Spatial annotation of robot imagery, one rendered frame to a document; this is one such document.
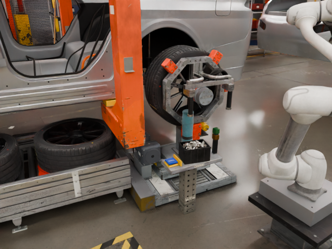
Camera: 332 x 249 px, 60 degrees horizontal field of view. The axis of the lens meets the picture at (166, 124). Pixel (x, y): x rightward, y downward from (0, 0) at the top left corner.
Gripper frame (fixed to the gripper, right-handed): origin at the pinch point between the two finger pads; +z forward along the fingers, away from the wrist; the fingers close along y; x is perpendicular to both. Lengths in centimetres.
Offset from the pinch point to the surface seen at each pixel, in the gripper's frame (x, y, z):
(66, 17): -205, -248, 124
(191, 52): -78, -46, 11
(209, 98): -85, -8, 13
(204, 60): -73, -36, 15
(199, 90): -88, -16, 9
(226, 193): -120, 62, 50
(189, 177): -127, 36, 3
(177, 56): -88, -47, 4
